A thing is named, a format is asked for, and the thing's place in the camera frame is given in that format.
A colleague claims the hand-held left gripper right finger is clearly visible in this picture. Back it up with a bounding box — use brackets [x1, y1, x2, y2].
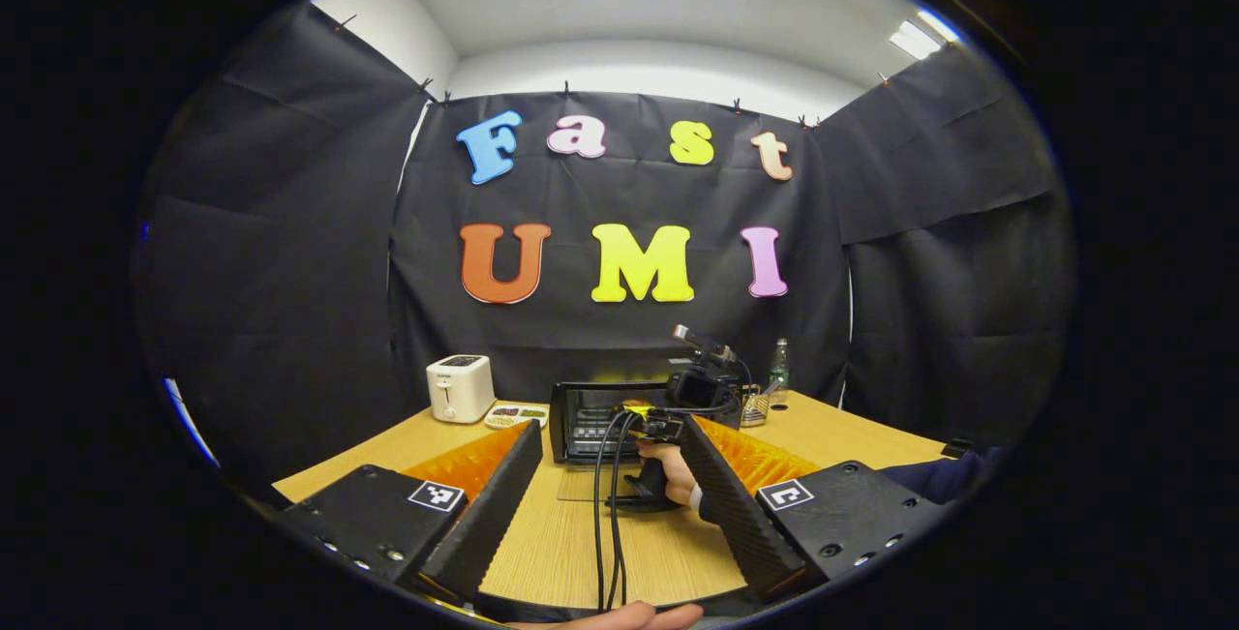
[680, 414, 945, 602]

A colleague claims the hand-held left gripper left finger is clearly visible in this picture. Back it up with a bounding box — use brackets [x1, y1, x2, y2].
[276, 419, 545, 602]

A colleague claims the black electric oven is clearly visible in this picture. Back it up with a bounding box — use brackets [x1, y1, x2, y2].
[549, 356, 744, 503]

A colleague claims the small tray of snacks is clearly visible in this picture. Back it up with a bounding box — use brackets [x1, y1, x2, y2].
[484, 403, 549, 430]

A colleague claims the white toaster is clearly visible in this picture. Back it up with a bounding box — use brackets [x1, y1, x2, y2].
[426, 354, 497, 424]

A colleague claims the black backdrop cloth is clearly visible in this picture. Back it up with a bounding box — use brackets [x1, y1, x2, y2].
[136, 1, 1075, 495]

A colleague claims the small ceiling light panel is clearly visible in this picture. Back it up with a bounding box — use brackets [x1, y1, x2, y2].
[889, 9, 961, 60]

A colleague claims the black cable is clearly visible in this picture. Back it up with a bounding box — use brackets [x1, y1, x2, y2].
[606, 412, 648, 612]
[591, 409, 640, 612]

